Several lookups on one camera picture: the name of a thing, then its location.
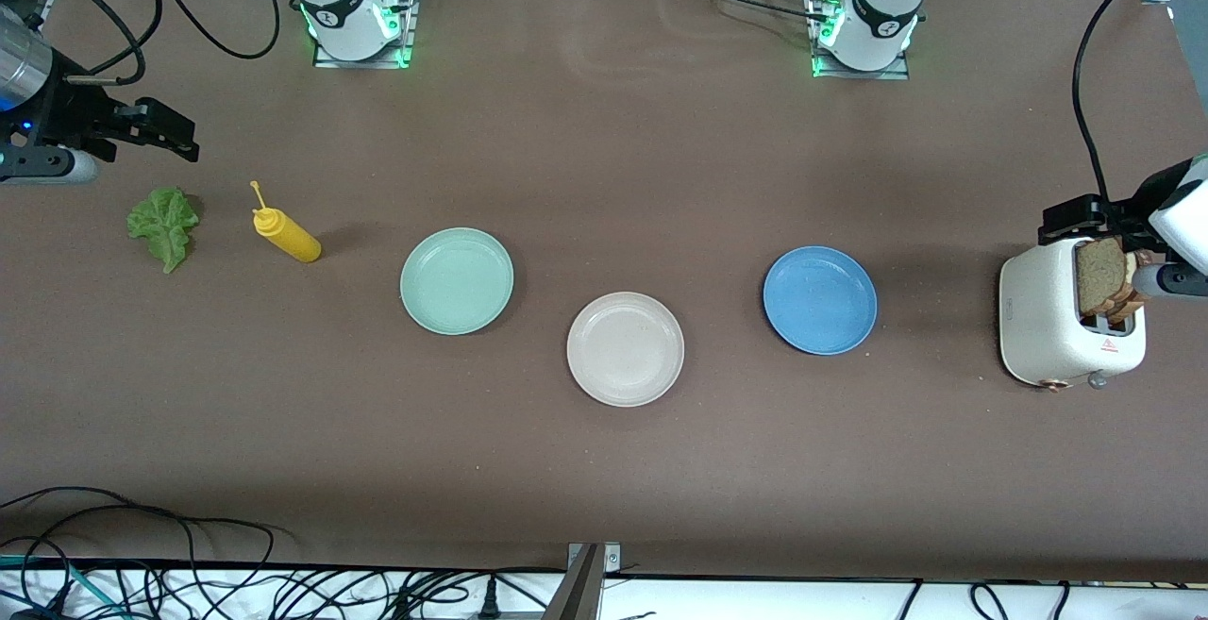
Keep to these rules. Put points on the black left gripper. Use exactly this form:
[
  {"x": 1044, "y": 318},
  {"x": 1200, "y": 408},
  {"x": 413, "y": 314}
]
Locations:
[{"x": 1106, "y": 213}]

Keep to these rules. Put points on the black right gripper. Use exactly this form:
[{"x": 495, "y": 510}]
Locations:
[{"x": 83, "y": 122}]

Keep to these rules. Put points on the light crust bread slice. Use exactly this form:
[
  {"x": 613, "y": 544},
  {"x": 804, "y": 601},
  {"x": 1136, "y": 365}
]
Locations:
[{"x": 1099, "y": 276}]

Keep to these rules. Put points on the green lettuce leaf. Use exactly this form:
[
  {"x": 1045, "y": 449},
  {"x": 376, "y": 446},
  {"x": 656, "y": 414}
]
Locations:
[{"x": 165, "y": 224}]

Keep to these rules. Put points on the yellow mustard squeeze bottle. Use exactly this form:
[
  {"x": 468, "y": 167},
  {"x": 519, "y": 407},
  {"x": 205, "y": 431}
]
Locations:
[{"x": 288, "y": 235}]

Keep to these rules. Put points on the blue plate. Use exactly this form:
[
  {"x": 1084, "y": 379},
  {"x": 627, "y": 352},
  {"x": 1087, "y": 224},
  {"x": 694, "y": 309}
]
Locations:
[{"x": 820, "y": 300}]

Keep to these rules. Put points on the mint green plate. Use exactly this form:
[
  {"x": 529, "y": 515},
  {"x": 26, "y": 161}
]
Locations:
[{"x": 457, "y": 280}]

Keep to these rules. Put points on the beige plate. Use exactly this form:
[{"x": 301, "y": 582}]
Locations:
[{"x": 625, "y": 349}]

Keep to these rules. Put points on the dark crust bread slice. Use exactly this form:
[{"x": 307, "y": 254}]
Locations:
[{"x": 1130, "y": 309}]

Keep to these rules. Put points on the white toaster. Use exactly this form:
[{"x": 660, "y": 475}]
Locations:
[{"x": 1038, "y": 318}]

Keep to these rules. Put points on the black power plug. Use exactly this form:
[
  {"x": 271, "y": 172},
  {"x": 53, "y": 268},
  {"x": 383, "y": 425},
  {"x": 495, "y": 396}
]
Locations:
[{"x": 490, "y": 601}]

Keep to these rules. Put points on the aluminium table edge rail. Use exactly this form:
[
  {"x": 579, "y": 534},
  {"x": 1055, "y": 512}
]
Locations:
[{"x": 42, "y": 7}]

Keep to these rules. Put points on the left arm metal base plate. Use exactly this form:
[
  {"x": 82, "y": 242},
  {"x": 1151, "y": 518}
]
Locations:
[{"x": 864, "y": 75}]

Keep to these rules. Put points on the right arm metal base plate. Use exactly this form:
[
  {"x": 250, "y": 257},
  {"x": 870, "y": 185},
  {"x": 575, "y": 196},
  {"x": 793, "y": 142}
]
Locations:
[{"x": 410, "y": 35}]

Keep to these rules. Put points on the grey metal bracket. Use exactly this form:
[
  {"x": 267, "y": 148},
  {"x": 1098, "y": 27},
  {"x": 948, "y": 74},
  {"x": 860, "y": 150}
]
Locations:
[{"x": 580, "y": 592}]

